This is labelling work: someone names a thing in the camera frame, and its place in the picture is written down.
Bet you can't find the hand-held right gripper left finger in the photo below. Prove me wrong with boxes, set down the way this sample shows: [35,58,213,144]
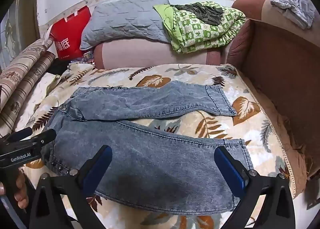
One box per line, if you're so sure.
[29,144,113,229]

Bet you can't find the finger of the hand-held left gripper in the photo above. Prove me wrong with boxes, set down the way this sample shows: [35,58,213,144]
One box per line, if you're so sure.
[0,127,33,143]
[29,129,57,148]

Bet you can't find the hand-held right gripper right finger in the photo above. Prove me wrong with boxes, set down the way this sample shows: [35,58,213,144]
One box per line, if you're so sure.
[211,146,296,229]

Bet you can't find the blue denim pants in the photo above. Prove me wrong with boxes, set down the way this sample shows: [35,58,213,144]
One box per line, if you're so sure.
[41,80,254,216]

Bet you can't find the person's left hand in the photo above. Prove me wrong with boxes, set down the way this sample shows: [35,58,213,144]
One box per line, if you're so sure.
[0,171,28,210]

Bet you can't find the striped floral rolled cushions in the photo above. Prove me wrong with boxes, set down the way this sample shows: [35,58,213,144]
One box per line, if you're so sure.
[0,51,57,133]

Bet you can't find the leaf print blanket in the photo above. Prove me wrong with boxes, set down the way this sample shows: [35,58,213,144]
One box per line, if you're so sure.
[14,63,297,229]

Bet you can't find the striped rolled mat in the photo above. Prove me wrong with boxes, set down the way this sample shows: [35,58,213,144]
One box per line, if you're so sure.
[0,36,55,89]

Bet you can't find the door with glass pane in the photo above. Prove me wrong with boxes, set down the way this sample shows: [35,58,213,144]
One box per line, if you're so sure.
[0,0,40,72]

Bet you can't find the red paper bag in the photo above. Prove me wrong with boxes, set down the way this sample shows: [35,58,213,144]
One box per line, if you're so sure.
[49,6,92,60]

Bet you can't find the pink and brown sofa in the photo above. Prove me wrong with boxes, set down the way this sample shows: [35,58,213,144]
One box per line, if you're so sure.
[94,0,320,194]

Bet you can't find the green patterned quilt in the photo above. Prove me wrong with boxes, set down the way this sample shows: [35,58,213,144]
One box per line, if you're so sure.
[153,1,247,54]

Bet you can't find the grey quilted pillow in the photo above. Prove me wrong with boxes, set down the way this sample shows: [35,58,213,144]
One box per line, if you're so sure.
[79,0,172,50]

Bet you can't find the dark olive garment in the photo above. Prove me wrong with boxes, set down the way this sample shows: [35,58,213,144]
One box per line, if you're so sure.
[174,2,224,26]

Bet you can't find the grey crumpled clothing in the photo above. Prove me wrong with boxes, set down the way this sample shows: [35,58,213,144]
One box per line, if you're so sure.
[270,0,316,29]

